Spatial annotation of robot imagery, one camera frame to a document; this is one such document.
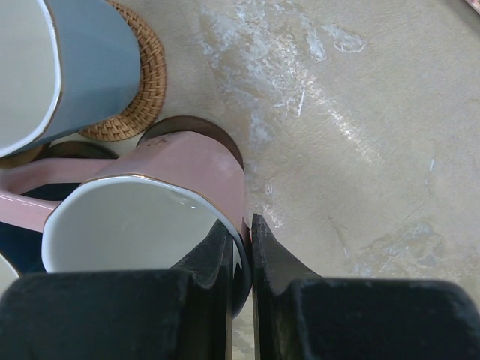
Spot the dark wooden coaster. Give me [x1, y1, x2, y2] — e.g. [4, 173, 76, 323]
[136, 115, 245, 170]

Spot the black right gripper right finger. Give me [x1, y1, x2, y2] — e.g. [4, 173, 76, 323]
[251, 215, 479, 359]

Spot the floral serving tray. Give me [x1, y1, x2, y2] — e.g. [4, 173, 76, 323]
[465, 0, 480, 14]

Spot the light blue mug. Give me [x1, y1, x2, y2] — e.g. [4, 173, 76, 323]
[1, 1, 140, 156]

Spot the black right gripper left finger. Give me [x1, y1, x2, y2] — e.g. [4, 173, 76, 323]
[1, 222, 233, 359]

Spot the pink mug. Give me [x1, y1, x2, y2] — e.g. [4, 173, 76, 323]
[1, 131, 252, 314]

